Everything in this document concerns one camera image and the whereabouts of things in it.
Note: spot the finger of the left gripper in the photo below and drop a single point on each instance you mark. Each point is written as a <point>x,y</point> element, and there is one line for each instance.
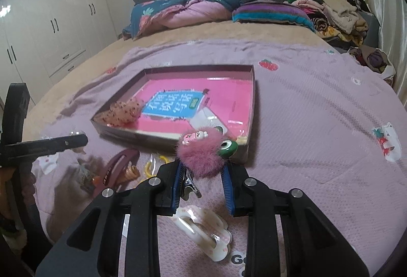
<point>43,147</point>

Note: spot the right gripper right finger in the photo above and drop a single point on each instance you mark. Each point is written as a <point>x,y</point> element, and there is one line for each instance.
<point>287,233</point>

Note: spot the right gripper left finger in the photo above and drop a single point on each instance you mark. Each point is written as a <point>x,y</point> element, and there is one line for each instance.
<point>91,245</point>

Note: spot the maroon hair claw clip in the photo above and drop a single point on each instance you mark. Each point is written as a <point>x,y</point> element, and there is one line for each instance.
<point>119,171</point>

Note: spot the yellow rings plastic bag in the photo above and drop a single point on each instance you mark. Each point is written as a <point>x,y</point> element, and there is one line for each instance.
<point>153,164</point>

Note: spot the pink fluffy strawberry clip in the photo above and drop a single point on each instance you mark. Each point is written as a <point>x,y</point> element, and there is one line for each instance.
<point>203,152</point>

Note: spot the clear plastic jewelry packet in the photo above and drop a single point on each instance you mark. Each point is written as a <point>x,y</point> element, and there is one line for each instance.
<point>206,118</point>

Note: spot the tan bed blanket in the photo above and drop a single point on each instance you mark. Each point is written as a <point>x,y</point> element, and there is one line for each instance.
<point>59,95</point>

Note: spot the white wardrobe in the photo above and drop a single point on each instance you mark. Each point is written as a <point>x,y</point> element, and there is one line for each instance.
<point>42,41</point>

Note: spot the purple patterned quilt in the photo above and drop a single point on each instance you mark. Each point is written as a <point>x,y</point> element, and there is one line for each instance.
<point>323,124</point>

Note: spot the dark cardboard tray box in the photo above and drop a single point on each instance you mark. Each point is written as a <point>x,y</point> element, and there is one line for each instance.
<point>159,141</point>

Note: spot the pink blue book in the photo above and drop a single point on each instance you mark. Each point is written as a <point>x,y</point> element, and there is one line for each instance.
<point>169,104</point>

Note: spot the navy pink folded duvet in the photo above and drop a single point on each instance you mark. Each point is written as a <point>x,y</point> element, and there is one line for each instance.
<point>157,15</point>

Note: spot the pile of folded clothes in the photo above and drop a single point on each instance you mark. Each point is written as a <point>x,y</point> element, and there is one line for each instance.
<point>348,26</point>

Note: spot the striped purple teal pillow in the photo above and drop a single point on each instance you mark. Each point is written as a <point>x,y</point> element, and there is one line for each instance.
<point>272,12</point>

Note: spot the cream pleated curtain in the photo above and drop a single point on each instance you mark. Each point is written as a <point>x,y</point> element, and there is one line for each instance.
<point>392,17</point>

